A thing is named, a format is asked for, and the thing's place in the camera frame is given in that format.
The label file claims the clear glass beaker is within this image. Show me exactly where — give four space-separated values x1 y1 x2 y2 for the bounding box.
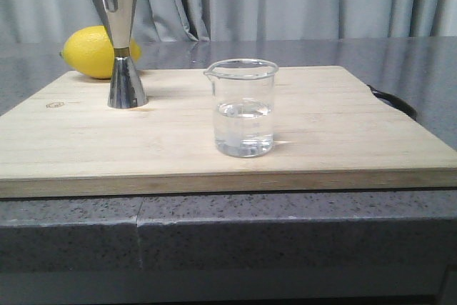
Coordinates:
204 58 278 158

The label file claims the steel hourglass jigger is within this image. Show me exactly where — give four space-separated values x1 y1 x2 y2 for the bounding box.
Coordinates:
92 0 148 109

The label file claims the light wooden cutting board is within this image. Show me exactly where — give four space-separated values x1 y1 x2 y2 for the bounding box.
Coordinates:
1 66 456 198

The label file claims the yellow lemon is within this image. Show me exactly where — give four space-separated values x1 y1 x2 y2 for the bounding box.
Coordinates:
59 25 143 80

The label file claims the black cutting board handle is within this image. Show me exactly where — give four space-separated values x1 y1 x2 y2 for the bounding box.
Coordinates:
367 84 417 121

